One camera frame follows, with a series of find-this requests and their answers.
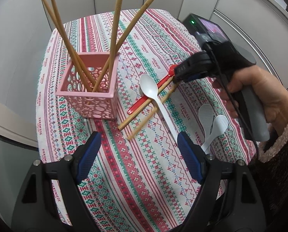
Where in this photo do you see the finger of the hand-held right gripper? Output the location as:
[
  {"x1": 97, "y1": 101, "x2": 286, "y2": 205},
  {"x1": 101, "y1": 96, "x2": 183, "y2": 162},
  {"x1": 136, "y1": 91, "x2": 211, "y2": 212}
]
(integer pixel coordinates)
[
  {"x1": 183, "y1": 71, "x2": 214, "y2": 84},
  {"x1": 173, "y1": 52, "x2": 211, "y2": 82}
]

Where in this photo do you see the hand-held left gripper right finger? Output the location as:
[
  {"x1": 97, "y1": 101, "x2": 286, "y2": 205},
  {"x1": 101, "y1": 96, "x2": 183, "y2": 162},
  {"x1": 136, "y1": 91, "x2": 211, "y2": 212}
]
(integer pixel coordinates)
[{"x1": 176, "y1": 132, "x2": 266, "y2": 232}]

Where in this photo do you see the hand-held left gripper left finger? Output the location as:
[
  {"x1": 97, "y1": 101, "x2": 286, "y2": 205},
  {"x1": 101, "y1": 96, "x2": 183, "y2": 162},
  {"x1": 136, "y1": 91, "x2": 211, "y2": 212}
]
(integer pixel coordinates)
[{"x1": 11, "y1": 131, "x2": 102, "y2": 232}]

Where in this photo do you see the white rice paddle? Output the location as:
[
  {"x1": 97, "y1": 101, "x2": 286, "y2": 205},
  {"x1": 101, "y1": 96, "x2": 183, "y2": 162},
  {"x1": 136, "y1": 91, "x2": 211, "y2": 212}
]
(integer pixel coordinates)
[
  {"x1": 198, "y1": 103, "x2": 214, "y2": 155},
  {"x1": 201, "y1": 115, "x2": 229, "y2": 154}
]

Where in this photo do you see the white plastic spoon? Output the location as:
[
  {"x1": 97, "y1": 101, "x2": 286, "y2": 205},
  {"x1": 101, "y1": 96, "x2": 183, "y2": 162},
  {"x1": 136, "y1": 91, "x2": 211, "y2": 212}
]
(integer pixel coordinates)
[{"x1": 139, "y1": 74, "x2": 181, "y2": 143}]

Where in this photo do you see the pink perforated utensil holder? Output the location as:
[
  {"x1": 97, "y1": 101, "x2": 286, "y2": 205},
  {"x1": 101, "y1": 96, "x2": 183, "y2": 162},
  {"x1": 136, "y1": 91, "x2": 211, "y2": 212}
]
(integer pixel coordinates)
[{"x1": 55, "y1": 52, "x2": 120, "y2": 121}]

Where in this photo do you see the red plastic spoon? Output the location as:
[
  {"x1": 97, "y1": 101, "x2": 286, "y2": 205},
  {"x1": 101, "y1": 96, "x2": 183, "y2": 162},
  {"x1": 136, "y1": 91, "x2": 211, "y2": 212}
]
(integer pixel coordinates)
[{"x1": 127, "y1": 65, "x2": 177, "y2": 114}]

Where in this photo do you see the person's right forearm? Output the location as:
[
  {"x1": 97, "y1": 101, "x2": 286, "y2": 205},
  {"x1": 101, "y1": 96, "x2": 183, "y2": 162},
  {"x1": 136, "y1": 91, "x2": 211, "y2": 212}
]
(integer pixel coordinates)
[{"x1": 249, "y1": 88, "x2": 288, "y2": 232}]

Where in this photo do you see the person's right hand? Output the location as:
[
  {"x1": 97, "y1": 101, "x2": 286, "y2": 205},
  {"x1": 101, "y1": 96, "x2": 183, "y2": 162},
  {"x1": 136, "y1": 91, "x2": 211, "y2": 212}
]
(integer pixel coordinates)
[{"x1": 212, "y1": 65, "x2": 288, "y2": 126}]

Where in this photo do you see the patterned striped tablecloth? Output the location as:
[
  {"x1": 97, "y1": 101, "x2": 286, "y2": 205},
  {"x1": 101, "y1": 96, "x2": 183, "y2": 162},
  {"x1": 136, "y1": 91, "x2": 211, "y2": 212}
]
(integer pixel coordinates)
[{"x1": 35, "y1": 8, "x2": 257, "y2": 232}]

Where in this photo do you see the glass door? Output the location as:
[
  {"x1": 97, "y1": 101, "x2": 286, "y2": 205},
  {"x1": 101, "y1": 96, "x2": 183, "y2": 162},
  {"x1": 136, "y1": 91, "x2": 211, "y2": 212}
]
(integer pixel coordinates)
[{"x1": 0, "y1": 94, "x2": 40, "y2": 223}]

